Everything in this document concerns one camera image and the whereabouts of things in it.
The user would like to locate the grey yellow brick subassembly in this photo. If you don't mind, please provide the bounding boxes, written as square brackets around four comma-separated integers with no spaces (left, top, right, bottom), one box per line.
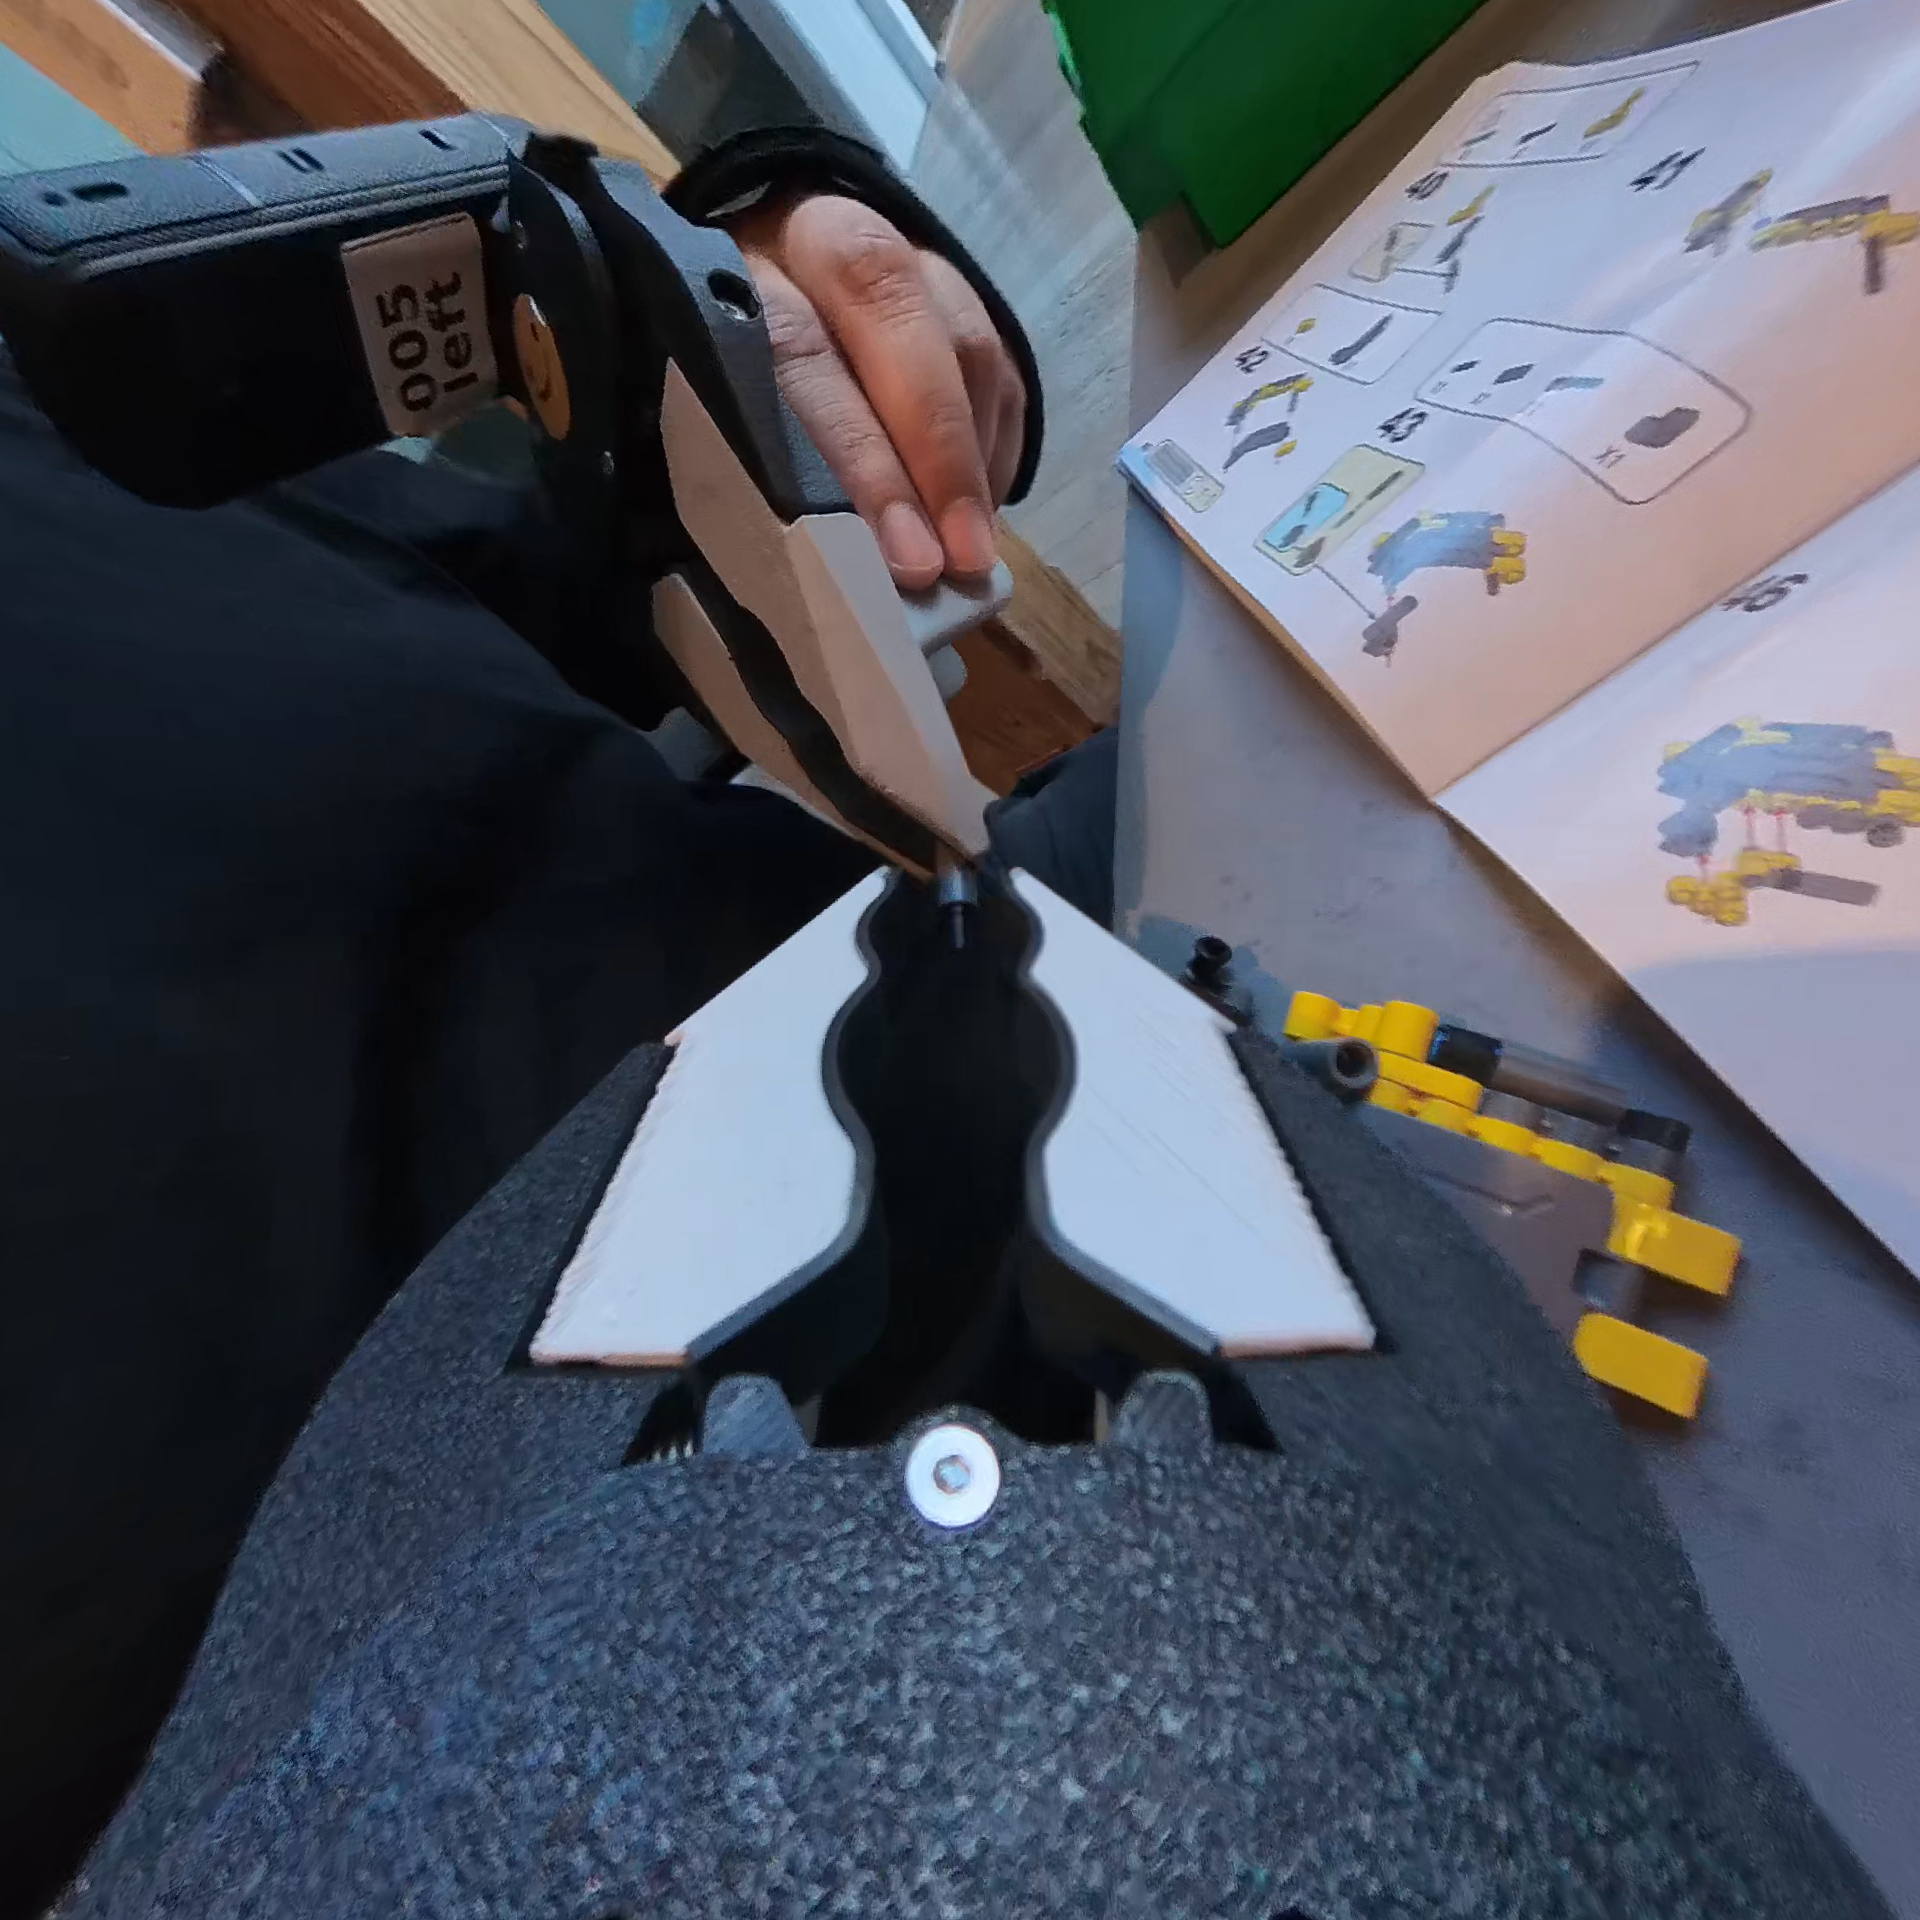
[1285,989,1743,1425]

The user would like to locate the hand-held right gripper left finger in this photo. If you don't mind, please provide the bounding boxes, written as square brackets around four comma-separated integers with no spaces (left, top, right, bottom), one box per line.
[528,870,901,1373]

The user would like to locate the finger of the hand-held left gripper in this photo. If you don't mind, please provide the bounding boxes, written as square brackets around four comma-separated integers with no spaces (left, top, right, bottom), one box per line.
[651,571,940,882]
[661,362,993,866]

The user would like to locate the white building instruction booklet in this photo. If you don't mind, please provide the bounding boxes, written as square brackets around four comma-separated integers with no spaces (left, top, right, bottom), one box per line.
[1116,0,1920,1277]

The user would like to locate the person's dark top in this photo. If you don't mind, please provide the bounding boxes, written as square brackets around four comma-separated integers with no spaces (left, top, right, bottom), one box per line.
[0,345,901,1920]

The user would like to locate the person's left forearm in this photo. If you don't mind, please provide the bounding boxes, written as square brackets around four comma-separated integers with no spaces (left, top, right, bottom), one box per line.
[661,128,1049,503]

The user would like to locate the person's trousers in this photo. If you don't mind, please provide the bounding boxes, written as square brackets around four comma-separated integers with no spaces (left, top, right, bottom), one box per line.
[983,729,1125,930]

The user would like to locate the green plastic bin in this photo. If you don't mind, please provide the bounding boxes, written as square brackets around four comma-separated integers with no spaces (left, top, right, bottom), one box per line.
[1042,0,1486,247]

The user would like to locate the person's left hand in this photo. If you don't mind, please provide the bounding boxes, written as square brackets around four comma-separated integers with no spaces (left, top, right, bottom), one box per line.
[734,193,1032,590]

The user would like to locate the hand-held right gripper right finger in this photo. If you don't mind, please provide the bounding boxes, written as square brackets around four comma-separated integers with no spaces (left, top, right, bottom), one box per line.
[1006,870,1378,1363]

